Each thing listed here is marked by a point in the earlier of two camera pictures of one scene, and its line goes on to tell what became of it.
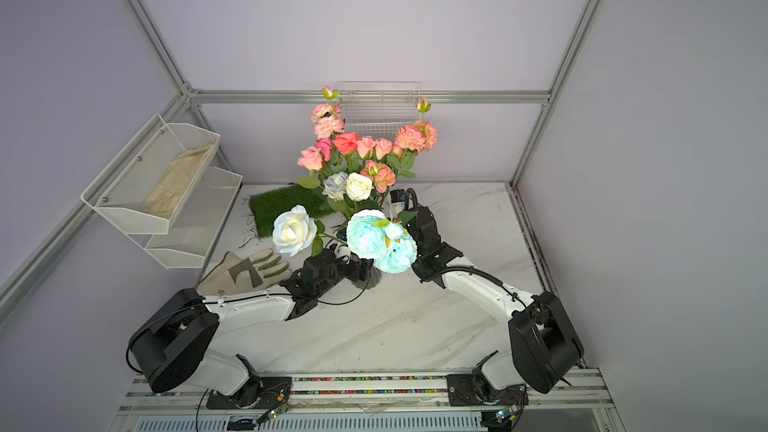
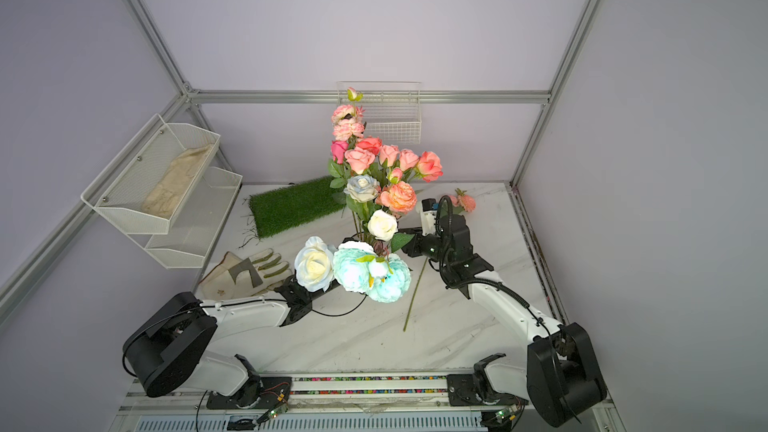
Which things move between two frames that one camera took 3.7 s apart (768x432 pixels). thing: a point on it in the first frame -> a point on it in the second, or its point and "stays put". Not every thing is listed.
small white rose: x=359 y=187 -> x=382 y=225
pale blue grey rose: x=335 y=185 -> x=362 y=188
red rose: x=347 y=142 -> x=370 y=143
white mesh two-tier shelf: x=159 y=189 stays put
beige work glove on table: x=232 y=274 stays put
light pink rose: x=311 y=158 -> x=359 y=159
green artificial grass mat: x=265 y=206 stays put
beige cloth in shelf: x=164 y=198 stays put
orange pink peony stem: x=420 y=136 -> x=461 y=202
